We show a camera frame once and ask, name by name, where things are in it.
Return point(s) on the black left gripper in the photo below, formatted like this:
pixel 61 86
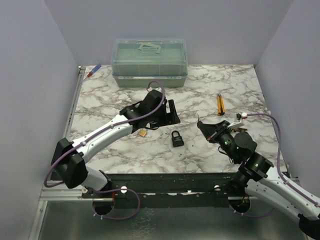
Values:
pixel 169 118

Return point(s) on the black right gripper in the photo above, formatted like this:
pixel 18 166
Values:
pixel 211 131

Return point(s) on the black-headed key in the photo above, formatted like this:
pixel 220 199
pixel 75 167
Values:
pixel 199 120

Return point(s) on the black Kaijing padlock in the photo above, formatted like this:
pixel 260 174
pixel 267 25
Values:
pixel 176 138

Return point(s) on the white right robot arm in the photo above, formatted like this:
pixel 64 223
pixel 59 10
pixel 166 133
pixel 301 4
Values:
pixel 259 177

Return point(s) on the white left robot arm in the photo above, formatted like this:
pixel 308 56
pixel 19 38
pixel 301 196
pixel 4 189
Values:
pixel 70 158

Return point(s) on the small brass padlock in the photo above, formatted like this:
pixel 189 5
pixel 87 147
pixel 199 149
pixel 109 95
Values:
pixel 142 132

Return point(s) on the yellow utility knife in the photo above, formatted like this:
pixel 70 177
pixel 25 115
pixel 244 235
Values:
pixel 220 105

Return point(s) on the green transparent toolbox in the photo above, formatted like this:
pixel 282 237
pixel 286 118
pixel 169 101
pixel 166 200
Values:
pixel 136 62

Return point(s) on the red blue screwdriver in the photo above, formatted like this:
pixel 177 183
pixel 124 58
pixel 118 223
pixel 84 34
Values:
pixel 94 70

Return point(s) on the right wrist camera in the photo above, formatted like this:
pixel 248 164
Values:
pixel 238 120

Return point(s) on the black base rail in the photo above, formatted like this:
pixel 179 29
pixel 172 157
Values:
pixel 170 190

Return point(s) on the aluminium frame rail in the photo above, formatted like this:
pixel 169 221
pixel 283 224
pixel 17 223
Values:
pixel 43 203

